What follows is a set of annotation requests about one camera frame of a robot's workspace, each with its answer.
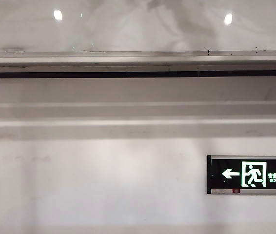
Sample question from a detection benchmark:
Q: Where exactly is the black green illuminated exit sign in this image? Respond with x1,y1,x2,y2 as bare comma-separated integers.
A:
206,155,276,195

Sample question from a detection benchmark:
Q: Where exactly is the white glossy whiteboard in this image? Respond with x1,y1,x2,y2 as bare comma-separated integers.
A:
0,0,276,53

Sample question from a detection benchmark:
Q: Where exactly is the aluminium whiteboard tray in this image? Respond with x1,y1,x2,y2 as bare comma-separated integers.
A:
0,50,276,79

